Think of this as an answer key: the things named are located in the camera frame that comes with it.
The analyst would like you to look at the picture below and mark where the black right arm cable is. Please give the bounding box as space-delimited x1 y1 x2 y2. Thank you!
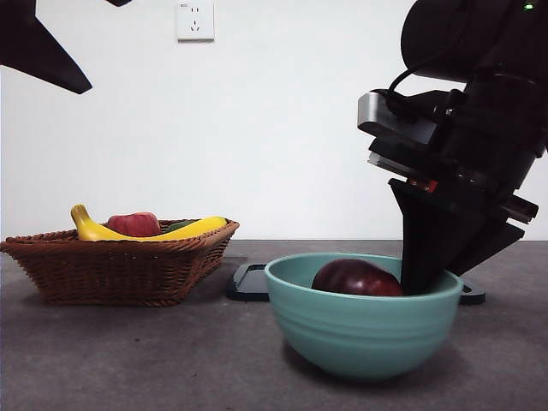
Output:
384 68 466 119

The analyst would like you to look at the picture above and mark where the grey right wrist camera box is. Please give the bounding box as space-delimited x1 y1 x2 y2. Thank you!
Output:
357 89 442 146

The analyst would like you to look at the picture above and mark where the dark purple plum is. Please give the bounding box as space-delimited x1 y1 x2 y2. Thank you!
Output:
311 258 404 297

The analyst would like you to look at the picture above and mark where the green vegetable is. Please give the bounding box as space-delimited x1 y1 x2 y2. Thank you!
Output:
158 219 192 235

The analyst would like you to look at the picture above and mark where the brown wicker basket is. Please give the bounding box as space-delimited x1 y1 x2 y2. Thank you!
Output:
0 217 240 307

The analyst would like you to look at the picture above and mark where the white wall socket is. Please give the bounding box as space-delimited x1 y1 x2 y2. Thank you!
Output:
176 0 215 43

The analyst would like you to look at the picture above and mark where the yellow banana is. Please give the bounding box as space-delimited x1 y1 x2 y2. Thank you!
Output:
69 204 228 242

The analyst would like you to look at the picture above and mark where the red apple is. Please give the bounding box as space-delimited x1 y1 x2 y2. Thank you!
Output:
106 211 162 237

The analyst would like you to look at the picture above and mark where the teal ribbed bowl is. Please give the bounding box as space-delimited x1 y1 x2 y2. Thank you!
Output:
264 252 464 382

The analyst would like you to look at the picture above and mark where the black rectangular tray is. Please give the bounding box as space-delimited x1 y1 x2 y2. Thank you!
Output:
225 263 486 306

